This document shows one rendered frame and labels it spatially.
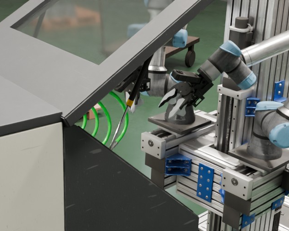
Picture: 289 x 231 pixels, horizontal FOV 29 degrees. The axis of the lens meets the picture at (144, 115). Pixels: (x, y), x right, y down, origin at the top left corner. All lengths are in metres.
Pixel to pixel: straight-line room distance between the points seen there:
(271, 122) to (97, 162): 0.85
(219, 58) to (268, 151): 0.53
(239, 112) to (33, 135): 1.28
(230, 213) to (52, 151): 1.12
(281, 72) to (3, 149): 1.52
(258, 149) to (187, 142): 0.45
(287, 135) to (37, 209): 1.06
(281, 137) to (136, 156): 2.61
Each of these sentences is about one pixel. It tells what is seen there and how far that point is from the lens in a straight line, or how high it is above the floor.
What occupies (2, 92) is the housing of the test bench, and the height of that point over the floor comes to 1.50.
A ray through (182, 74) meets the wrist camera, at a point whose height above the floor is 1.46.
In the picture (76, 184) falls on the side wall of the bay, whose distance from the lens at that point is 1.66.
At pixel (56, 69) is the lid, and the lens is 1.73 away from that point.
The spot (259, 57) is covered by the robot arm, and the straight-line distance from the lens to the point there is 2.26.
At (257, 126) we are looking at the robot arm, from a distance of 2.38.
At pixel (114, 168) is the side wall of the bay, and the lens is 1.73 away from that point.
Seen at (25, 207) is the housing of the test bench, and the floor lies 1.24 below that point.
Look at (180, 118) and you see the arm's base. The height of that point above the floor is 1.06.
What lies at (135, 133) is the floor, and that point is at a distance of 5.14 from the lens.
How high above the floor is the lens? 2.06
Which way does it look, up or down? 22 degrees down
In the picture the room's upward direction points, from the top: 2 degrees clockwise
